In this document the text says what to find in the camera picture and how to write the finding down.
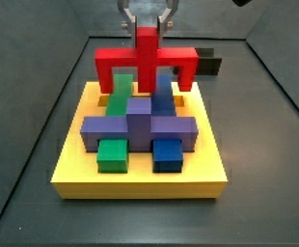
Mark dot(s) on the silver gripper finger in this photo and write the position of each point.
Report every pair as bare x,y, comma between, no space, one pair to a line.
164,22
128,23

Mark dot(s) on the red E-shaped block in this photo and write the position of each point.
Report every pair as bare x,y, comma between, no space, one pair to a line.
145,57

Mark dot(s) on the yellow base board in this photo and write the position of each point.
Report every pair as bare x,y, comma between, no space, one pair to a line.
77,180

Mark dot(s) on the purple E-shaped block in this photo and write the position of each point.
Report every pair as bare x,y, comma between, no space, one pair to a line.
94,126

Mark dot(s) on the blue rectangular bar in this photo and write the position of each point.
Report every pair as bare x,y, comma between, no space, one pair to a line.
166,144

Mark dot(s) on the green rectangular bar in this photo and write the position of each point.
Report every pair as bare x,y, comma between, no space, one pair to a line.
112,157

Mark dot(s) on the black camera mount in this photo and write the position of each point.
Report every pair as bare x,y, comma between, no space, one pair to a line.
240,3

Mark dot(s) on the black angled bracket holder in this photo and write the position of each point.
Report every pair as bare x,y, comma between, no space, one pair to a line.
208,62

